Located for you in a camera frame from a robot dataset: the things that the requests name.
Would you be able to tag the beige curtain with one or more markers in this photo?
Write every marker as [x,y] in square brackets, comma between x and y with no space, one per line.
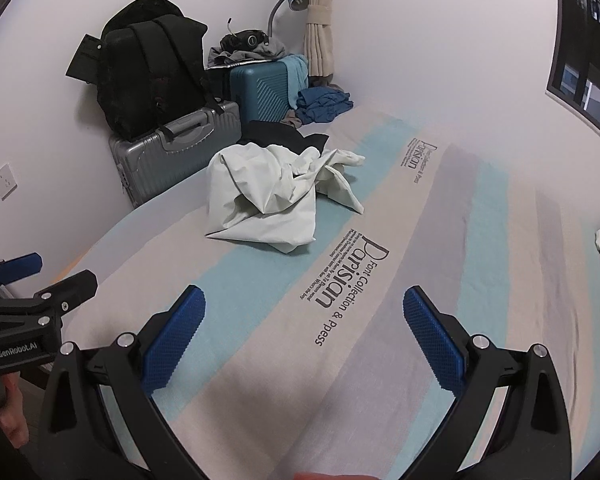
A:
[320,30]

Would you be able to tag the light blue cloth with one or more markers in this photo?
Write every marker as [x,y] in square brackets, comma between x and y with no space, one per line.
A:
[296,77]

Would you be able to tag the teal hard suitcase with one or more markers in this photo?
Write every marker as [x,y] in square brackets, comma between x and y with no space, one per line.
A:
[260,90]

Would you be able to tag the dark framed window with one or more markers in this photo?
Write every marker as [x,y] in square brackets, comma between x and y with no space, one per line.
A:
[590,35]

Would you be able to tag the pile of blue clothes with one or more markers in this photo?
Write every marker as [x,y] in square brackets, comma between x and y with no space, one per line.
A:
[322,105]

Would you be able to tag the silver hard suitcase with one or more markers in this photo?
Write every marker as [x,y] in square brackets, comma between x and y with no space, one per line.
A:
[180,160]

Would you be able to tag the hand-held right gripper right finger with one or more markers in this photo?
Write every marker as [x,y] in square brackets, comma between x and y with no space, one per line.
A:
[434,342]

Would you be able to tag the white and black jacket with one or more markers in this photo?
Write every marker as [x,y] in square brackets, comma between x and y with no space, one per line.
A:
[260,195]

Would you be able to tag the white wall socket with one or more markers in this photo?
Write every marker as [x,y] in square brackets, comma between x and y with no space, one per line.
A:
[4,181]

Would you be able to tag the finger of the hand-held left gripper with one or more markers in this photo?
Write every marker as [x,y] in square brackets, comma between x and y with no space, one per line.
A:
[22,265]
[72,285]

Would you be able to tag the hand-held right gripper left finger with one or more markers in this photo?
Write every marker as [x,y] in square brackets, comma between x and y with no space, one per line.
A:
[176,345]

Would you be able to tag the person's left hand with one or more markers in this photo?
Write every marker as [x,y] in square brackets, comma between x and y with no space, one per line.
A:
[12,410]

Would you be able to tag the black backpack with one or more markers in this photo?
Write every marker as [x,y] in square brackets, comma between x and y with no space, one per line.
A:
[140,70]

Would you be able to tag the grey clothes with black gadget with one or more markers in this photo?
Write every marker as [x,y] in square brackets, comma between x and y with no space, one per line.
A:
[245,52]

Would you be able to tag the bed with striped sheet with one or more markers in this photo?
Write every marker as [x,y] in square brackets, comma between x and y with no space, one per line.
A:
[430,220]

